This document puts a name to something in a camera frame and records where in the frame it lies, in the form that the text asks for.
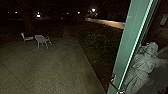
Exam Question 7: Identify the silver door handle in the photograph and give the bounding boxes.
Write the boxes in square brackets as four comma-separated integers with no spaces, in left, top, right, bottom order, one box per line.
[109,73,126,94]

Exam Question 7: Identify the green framed glass door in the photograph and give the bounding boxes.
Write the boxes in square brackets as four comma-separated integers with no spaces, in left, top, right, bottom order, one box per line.
[106,0,158,94]

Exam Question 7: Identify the white plastic patio chair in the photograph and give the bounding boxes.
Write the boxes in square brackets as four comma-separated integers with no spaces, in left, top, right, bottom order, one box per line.
[20,32,35,42]
[34,34,54,50]

